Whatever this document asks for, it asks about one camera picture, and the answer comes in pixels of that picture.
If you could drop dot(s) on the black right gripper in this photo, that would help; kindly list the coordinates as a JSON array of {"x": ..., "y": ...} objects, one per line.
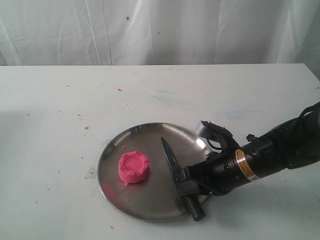
[{"x": 220, "y": 173}]

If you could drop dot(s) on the black knife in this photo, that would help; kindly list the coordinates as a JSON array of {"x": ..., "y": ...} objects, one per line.
[{"x": 189, "y": 201}]

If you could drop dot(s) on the pink dough lump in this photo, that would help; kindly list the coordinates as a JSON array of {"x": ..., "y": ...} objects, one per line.
[{"x": 133, "y": 167}]

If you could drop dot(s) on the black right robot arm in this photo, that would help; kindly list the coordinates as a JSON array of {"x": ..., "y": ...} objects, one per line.
[{"x": 291, "y": 145}]

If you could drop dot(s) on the round steel plate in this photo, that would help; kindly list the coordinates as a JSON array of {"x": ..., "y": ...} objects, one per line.
[{"x": 154, "y": 199}]

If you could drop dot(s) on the white backdrop curtain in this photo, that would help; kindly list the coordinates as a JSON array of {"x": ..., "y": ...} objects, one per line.
[{"x": 159, "y": 32}]

